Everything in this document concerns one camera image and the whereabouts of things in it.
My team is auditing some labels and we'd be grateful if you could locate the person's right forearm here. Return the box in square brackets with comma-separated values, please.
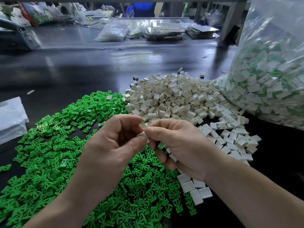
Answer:
[205, 161, 304, 228]

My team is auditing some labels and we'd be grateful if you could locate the pile of green plastic clips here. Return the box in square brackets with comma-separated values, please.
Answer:
[0, 90, 198, 228]

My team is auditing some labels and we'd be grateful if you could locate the person's left forearm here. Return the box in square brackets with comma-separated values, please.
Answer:
[23, 180, 98, 228]

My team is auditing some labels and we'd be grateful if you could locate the dark flat tray stack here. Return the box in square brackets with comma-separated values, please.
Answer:
[186, 24, 219, 40]

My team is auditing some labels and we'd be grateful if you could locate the person's right hand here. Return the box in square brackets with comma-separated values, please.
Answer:
[143, 118, 226, 183]

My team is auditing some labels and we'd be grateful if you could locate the blue crate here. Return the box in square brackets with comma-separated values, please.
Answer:
[127, 2, 155, 18]

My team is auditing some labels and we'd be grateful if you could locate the person's left hand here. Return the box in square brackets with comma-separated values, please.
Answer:
[71, 114, 149, 200]

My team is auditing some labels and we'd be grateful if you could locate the grey heat sealer machine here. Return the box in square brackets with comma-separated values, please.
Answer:
[0, 17, 41, 50]

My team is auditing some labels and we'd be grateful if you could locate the pile of white plastic caps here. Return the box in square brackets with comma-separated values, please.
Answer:
[124, 71, 262, 206]

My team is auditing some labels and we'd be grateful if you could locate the clear plastic bag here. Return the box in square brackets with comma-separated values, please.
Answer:
[215, 0, 304, 131]

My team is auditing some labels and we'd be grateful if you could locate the grey metal slanted post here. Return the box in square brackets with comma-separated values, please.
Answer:
[218, 0, 249, 43]

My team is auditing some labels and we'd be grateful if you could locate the stack of clear flat bags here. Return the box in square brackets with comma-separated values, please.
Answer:
[0, 96, 29, 145]

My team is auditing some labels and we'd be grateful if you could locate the small clear bag of parts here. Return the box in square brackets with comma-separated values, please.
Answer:
[95, 23, 129, 42]

